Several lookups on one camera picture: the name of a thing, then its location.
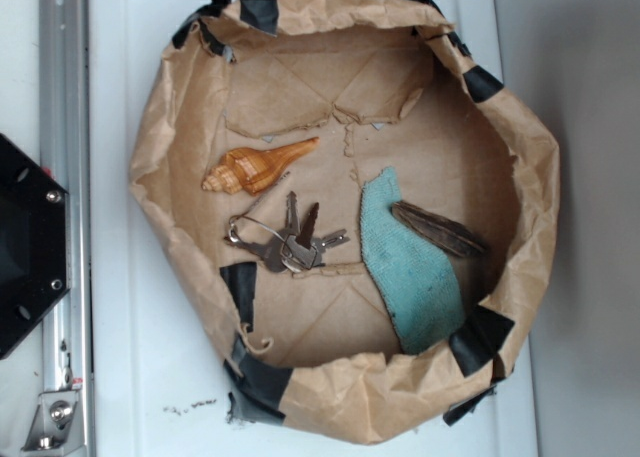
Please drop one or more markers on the silver key bunch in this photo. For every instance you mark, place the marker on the silver key bunch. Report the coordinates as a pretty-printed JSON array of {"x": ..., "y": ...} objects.
[{"x": 296, "y": 247}]

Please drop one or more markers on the brown paper bag bin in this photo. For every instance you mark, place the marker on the brown paper bag bin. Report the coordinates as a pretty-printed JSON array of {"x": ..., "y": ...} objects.
[{"x": 382, "y": 83}]

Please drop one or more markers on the orange spiral seashell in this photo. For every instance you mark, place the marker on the orange spiral seashell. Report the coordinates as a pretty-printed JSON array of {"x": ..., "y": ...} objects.
[{"x": 254, "y": 170}]

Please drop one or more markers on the teal microfibre cloth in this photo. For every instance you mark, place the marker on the teal microfibre cloth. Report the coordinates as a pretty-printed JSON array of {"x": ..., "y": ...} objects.
[{"x": 415, "y": 278}]

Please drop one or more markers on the dark brown feather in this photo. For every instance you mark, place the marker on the dark brown feather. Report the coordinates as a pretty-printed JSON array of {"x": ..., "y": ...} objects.
[{"x": 450, "y": 236}]

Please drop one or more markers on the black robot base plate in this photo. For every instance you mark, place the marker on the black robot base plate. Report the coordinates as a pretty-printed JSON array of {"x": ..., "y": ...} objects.
[{"x": 34, "y": 270}]

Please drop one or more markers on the aluminium extrusion rail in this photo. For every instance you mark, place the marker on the aluminium extrusion rail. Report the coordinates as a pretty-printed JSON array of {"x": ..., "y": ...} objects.
[{"x": 64, "y": 150}]

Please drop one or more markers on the metal corner bracket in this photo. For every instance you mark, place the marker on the metal corner bracket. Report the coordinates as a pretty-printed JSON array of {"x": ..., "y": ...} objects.
[{"x": 56, "y": 429}]

